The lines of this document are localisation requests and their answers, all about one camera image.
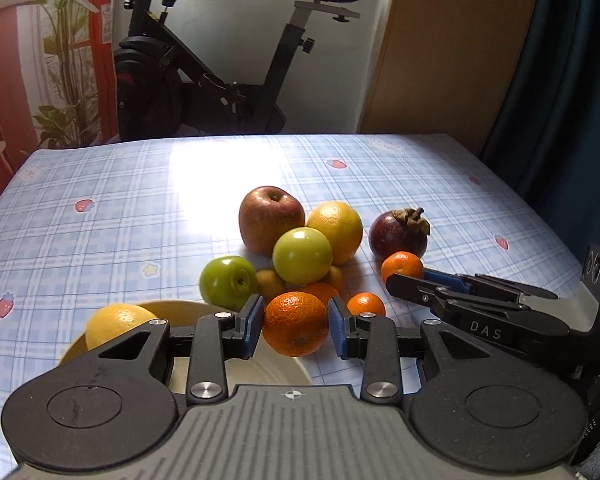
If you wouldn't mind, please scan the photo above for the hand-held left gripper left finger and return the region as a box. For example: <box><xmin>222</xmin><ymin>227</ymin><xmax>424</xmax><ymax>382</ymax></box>
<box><xmin>99</xmin><ymin>294</ymin><xmax>265</xmax><ymax>406</ymax></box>

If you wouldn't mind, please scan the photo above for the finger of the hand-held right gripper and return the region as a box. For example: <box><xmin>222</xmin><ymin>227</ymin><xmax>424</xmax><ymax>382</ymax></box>
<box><xmin>423</xmin><ymin>269</ymin><xmax>558</xmax><ymax>302</ymax></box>
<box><xmin>386</xmin><ymin>274</ymin><xmax>461</xmax><ymax>318</ymax></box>

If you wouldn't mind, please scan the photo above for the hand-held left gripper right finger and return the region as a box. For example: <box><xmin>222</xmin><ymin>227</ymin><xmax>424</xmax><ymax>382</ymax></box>
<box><xmin>328</xmin><ymin>296</ymin><xmax>491</xmax><ymax>405</ymax></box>

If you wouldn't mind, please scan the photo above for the small mandarin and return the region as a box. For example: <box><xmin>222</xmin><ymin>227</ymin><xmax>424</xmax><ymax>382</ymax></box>
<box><xmin>347</xmin><ymin>292</ymin><xmax>386</xmax><ymax>318</ymax></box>
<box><xmin>381</xmin><ymin>251</ymin><xmax>425</xmax><ymax>285</ymax></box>

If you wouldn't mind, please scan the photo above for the large orange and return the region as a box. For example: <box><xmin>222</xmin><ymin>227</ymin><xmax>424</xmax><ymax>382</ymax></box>
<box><xmin>263</xmin><ymin>291</ymin><xmax>329</xmax><ymax>357</ymax></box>

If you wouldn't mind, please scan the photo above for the small yellow-brown fruit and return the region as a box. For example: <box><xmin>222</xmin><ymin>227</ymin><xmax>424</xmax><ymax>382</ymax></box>
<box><xmin>256</xmin><ymin>269</ymin><xmax>288</xmax><ymax>301</ymax></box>
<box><xmin>325</xmin><ymin>265</ymin><xmax>347</xmax><ymax>293</ymax></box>

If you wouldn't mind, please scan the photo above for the cream bowl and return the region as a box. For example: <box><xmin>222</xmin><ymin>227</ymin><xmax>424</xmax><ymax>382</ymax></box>
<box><xmin>59</xmin><ymin>299</ymin><xmax>312</xmax><ymax>401</ymax></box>

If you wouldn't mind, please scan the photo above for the dark purple mangosteen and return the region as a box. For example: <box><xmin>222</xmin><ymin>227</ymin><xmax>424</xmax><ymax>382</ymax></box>
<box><xmin>369</xmin><ymin>207</ymin><xmax>431</xmax><ymax>262</ymax></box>

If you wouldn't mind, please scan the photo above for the green apple with stem dimple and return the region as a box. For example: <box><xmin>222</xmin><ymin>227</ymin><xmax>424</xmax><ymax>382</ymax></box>
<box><xmin>199</xmin><ymin>256</ymin><xmax>259</xmax><ymax>312</ymax></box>

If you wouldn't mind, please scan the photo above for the round green apple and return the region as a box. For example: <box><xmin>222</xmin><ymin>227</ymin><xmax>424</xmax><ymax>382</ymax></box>
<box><xmin>272</xmin><ymin>227</ymin><xmax>333</xmax><ymax>285</ymax></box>

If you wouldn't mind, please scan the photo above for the large yellow citrus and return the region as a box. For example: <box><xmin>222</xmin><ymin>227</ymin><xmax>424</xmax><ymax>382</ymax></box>
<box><xmin>306</xmin><ymin>201</ymin><xmax>364</xmax><ymax>266</ymax></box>
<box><xmin>85</xmin><ymin>303</ymin><xmax>160</xmax><ymax>351</ymax></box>

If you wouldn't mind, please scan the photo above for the red apple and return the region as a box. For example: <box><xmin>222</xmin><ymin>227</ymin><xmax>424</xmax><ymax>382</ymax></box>
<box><xmin>238</xmin><ymin>186</ymin><xmax>306</xmax><ymax>257</ymax></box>

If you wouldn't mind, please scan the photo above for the blue checked tablecloth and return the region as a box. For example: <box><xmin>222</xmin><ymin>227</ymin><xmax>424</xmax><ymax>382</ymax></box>
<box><xmin>0</xmin><ymin>133</ymin><xmax>593</xmax><ymax>480</ymax></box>

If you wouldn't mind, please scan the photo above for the dark blue curtain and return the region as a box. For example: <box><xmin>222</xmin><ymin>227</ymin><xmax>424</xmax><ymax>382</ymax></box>
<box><xmin>480</xmin><ymin>0</ymin><xmax>600</xmax><ymax>266</ymax></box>

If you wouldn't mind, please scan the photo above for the wooden cabinet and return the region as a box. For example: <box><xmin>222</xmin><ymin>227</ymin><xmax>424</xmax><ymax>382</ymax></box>
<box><xmin>359</xmin><ymin>0</ymin><xmax>543</xmax><ymax>158</ymax></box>

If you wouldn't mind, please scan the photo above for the black exercise bike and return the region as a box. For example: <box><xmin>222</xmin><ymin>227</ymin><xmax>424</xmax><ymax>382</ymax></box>
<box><xmin>112</xmin><ymin>0</ymin><xmax>367</xmax><ymax>142</ymax></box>

